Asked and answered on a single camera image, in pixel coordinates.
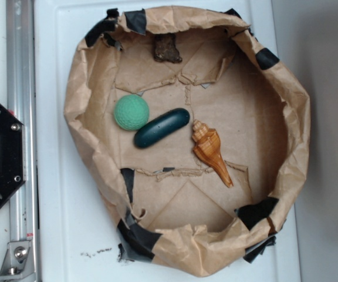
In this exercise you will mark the dark green plastic pickle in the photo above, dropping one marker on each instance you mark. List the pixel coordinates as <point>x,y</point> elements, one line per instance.
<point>161,127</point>

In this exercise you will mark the brown paper bag tray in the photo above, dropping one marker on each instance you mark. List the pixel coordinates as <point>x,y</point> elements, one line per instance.
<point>168,206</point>

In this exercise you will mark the orange spiral seashell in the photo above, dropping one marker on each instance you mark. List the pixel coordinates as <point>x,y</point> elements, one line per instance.
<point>208,149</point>

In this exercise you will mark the green foam golf ball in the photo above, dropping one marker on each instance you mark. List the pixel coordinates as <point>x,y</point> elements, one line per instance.
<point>131,112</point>

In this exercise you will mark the white plastic tray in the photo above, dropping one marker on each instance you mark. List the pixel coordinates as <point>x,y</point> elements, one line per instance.
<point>78,240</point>

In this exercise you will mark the aluminium extrusion rail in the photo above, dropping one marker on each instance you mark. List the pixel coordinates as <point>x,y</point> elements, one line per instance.
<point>20,66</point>

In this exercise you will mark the metal corner bracket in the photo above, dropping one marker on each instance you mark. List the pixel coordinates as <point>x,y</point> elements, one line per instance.
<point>18,262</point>

